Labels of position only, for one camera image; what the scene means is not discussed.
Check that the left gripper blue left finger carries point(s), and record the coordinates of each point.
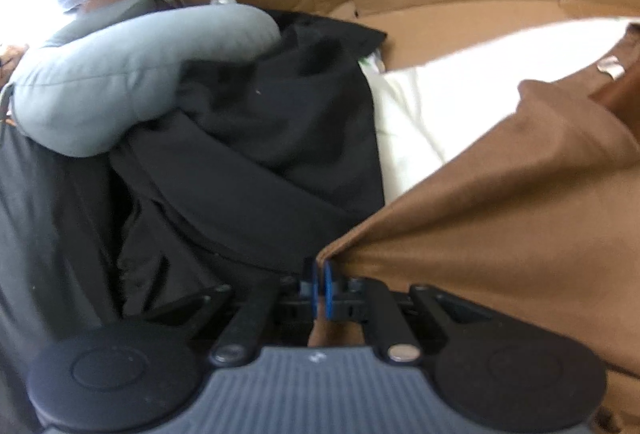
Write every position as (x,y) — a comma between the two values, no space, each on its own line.
(309,286)

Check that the grey neck pillow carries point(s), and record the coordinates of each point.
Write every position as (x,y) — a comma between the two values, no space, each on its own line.
(120,65)

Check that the black garment pile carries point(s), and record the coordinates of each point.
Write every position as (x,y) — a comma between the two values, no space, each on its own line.
(258,167)

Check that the brown printed t-shirt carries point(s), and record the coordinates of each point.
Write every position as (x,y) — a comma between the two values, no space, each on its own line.
(539,219)

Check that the dark grey pillow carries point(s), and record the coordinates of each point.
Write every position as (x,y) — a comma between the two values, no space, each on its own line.
(61,232)

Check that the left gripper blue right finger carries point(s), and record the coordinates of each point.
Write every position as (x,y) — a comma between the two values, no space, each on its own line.
(343,296)

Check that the cream bear print bedsheet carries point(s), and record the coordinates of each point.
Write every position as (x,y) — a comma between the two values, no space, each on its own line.
(428,114)

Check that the small teddy bear toy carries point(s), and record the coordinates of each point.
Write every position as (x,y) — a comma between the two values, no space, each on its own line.
(10,56)

